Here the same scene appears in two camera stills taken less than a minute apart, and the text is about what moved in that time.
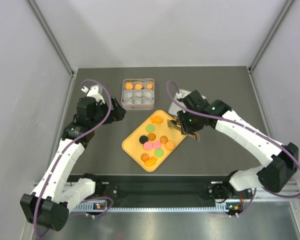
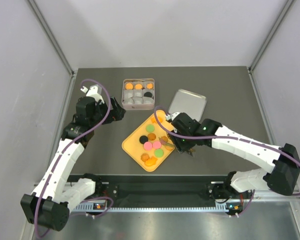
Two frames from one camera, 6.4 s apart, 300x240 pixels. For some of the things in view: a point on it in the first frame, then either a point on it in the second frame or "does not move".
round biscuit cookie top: x=138 y=86 does not move
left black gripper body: x=114 y=114 does not move
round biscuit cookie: x=128 y=86 does not move
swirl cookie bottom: x=144 y=157 does not move
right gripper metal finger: x=195 y=135 -> x=192 y=153
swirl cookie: x=163 y=139 does not move
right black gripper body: x=190 y=123 -> x=182 y=144
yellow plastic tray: x=154 y=141 does not move
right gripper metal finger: x=174 y=124 -> x=166 y=143
